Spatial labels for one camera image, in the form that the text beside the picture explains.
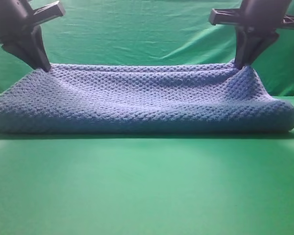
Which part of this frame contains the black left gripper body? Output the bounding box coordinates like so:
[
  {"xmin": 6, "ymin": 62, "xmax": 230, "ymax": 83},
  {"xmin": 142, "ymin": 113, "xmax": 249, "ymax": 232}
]
[{"xmin": 0, "ymin": 0, "xmax": 65, "ymax": 44}]

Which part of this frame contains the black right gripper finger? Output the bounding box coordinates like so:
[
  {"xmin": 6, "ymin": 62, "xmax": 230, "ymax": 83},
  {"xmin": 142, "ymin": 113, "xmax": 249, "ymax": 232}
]
[
  {"xmin": 234, "ymin": 26, "xmax": 260, "ymax": 69},
  {"xmin": 245, "ymin": 32, "xmax": 279, "ymax": 65}
]

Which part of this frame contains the blue waffle-weave towel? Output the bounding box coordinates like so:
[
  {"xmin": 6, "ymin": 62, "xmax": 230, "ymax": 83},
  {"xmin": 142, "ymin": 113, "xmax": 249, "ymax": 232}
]
[{"xmin": 0, "ymin": 62, "xmax": 294, "ymax": 134}]

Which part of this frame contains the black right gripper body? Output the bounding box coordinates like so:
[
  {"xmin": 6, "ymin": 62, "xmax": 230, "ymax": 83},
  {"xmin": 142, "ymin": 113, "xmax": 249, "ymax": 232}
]
[{"xmin": 209, "ymin": 0, "xmax": 294, "ymax": 31}]

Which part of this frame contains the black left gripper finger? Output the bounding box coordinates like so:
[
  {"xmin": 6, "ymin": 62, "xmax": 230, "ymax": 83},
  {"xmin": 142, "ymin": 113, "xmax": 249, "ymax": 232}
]
[
  {"xmin": 31, "ymin": 25, "xmax": 50, "ymax": 72},
  {"xmin": 1, "ymin": 38, "xmax": 32, "ymax": 68}
]

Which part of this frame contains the green backdrop cloth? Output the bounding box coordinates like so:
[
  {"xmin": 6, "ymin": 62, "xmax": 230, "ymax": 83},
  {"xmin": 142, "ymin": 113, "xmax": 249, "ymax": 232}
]
[{"xmin": 0, "ymin": 0, "xmax": 294, "ymax": 96}]

